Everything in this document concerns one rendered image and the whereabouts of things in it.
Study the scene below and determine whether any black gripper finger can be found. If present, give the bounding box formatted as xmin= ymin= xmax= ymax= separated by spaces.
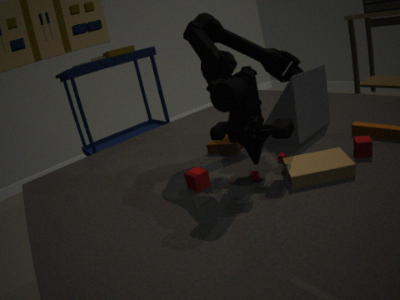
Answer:
xmin=236 ymin=135 xmax=256 ymax=164
xmin=251 ymin=133 xmax=271 ymax=164

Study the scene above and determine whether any orange long flat board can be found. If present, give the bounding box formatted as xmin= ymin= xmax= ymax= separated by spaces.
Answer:
xmin=352 ymin=122 xmax=400 ymax=142

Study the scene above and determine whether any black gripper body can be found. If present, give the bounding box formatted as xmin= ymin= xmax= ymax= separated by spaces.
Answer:
xmin=210 ymin=97 xmax=294 ymax=140

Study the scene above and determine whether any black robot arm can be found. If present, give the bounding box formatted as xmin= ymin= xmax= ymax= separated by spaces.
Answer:
xmin=183 ymin=13 xmax=303 ymax=143

